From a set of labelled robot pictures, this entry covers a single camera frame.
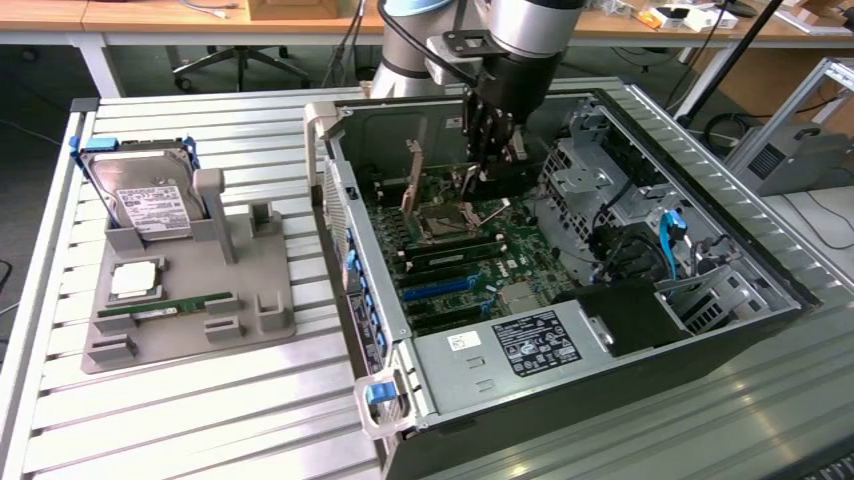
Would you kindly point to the CPU socket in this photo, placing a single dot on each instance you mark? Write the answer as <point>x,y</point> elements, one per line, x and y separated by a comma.
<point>443,225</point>

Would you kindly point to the metal socket cover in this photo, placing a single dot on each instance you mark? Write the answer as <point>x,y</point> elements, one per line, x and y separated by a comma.
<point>500,207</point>

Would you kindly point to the black RAM slot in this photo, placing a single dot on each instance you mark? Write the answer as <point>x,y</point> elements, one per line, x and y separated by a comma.
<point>447,244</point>

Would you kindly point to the green RAM stick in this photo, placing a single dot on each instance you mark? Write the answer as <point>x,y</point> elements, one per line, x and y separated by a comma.
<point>173,305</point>

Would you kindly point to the blue case latch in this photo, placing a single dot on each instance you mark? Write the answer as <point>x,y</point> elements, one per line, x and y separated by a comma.
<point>382,392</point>

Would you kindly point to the cardboard box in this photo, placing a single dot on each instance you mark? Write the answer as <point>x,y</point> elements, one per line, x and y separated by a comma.
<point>300,10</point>

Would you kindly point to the aluminium profile frame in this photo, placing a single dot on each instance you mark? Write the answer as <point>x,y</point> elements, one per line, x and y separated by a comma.
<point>801,95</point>

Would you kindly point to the dark RAM stick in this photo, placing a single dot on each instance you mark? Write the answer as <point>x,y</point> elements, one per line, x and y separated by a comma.
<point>454,258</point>

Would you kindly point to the grey power supply unit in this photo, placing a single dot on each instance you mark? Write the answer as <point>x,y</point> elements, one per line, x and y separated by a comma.
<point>480,370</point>

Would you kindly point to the graphics card with metal bracket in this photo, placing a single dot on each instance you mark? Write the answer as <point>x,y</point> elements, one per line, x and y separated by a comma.
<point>507,185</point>

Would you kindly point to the hard disk in blue caddy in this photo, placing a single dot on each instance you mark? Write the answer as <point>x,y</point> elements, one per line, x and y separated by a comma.
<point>147,200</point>

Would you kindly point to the black open PC case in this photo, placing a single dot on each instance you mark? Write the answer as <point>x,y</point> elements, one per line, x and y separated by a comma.
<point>387,140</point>

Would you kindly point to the white box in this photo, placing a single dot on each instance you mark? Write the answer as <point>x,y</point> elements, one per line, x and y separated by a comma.
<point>701,20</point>

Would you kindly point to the black tripod pole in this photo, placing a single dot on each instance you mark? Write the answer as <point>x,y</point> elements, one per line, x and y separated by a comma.
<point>737,50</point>

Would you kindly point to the grey plastic parts rack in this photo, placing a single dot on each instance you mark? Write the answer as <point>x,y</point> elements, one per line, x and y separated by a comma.
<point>193,280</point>

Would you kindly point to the dark keyboard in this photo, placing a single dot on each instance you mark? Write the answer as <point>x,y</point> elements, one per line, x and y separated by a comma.
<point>834,472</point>

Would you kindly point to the silver CPU chip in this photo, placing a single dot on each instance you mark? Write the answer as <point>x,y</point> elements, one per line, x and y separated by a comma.
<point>133,277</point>

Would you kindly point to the silver chipset heatsink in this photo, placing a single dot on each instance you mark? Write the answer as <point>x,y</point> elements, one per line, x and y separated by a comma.
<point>520,296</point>

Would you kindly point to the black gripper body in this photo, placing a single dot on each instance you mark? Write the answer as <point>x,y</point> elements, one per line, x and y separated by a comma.
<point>520,85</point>

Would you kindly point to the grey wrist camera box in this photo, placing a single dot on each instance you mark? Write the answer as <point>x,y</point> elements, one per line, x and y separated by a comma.
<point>447,62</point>

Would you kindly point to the wooden desk white legs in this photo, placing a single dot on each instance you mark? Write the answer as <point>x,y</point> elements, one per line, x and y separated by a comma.
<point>600,27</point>
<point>133,15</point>

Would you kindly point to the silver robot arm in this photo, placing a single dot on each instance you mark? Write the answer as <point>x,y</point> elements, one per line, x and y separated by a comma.
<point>534,30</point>

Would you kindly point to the green Dell motherboard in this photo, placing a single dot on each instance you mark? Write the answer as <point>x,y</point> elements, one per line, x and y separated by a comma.
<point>520,250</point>

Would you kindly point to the black office chair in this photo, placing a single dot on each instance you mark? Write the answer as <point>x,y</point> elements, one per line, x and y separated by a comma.
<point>242,65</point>

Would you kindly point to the black expansion slot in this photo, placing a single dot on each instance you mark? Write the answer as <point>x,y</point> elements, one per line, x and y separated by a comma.
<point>443,320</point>
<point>430,280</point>

